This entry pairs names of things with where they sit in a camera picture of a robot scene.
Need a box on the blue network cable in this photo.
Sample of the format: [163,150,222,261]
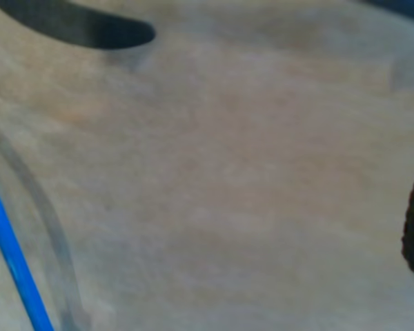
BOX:
[0,168,55,331]

